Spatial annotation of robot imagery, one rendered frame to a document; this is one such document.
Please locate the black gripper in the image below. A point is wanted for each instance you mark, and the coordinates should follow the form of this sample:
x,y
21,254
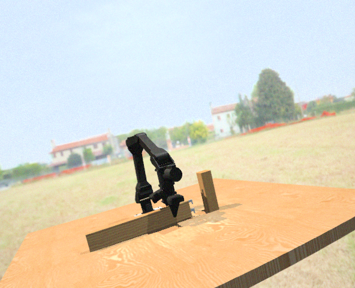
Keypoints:
x,y
173,199

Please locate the wooden post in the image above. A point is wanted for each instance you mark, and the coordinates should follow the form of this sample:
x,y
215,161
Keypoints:
x,y
207,190

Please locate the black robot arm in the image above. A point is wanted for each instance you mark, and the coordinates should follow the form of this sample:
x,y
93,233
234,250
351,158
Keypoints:
x,y
161,160

